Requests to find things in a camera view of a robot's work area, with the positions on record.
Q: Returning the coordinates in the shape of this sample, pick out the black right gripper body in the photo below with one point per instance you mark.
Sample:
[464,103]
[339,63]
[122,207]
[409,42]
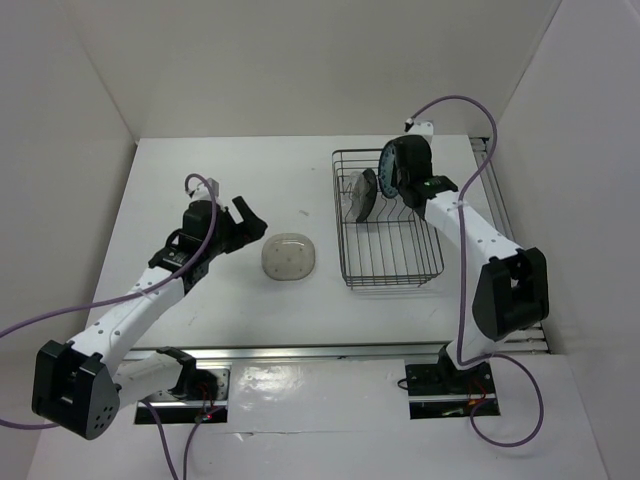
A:
[398,180]

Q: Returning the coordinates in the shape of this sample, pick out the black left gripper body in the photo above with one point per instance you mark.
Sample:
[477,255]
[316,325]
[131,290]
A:
[231,235]

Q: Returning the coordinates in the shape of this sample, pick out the blue floral ceramic plate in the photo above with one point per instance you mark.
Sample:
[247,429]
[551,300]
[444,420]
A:
[386,170]

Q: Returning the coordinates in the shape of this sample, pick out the black glossy round plate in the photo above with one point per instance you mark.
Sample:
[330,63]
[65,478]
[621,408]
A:
[371,194]

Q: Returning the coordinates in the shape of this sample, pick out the clear textured glass plate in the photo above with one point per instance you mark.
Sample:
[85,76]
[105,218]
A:
[354,196]

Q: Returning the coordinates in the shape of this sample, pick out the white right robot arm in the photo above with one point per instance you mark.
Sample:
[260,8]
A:
[504,287]

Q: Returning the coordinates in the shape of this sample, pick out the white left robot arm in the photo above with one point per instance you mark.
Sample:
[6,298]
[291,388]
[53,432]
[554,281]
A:
[80,385]

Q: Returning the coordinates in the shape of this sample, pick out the smoky grey glass plate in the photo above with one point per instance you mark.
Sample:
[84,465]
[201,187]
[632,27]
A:
[288,257]

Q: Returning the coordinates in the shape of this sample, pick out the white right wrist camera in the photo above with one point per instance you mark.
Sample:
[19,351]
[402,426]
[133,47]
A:
[419,127]

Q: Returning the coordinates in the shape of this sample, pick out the grey wire dish rack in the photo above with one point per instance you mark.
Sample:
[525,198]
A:
[393,248]

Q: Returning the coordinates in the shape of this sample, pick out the aluminium front rail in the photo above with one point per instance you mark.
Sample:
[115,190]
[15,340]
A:
[529,342]

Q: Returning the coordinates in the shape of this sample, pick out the aluminium rail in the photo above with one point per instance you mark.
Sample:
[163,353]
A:
[500,210]
[529,342]

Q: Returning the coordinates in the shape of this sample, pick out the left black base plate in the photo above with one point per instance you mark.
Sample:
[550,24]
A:
[208,404]

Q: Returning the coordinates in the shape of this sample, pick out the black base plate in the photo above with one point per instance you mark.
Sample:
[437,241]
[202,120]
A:
[430,396]
[208,404]

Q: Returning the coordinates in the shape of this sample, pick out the aluminium right side rail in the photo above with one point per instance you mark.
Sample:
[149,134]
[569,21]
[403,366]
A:
[500,210]

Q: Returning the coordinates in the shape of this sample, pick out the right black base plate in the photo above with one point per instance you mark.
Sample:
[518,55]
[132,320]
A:
[430,396]

